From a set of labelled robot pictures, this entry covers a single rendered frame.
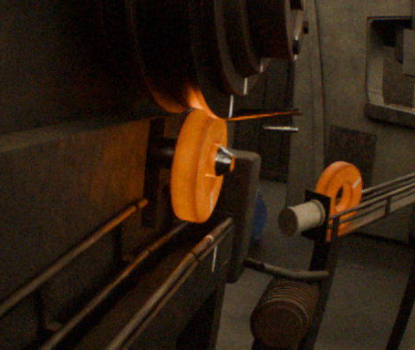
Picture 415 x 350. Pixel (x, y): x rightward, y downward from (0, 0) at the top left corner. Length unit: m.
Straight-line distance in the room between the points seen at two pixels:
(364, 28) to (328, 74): 0.45
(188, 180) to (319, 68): 2.80
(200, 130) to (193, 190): 0.07
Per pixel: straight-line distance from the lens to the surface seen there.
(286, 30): 0.63
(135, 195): 0.73
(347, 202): 1.22
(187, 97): 0.66
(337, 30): 3.45
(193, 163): 0.68
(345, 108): 3.41
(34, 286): 0.50
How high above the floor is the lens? 0.95
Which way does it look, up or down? 11 degrees down
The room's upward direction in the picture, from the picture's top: 6 degrees clockwise
